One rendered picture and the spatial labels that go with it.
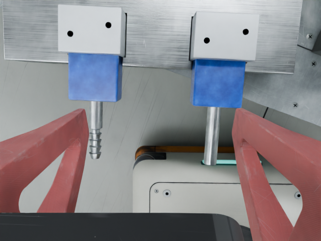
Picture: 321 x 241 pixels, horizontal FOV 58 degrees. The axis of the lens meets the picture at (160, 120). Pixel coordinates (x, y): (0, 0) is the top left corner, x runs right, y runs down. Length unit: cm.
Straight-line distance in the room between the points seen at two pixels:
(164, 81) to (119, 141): 30
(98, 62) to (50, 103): 96
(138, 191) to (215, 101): 69
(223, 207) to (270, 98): 65
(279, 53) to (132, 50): 13
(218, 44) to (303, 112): 15
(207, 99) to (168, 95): 87
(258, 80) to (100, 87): 17
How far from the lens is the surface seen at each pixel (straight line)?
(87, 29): 25
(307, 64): 35
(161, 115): 113
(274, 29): 28
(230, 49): 24
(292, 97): 35
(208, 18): 24
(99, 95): 26
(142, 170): 90
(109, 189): 123
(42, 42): 29
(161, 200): 92
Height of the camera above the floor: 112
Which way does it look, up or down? 81 degrees down
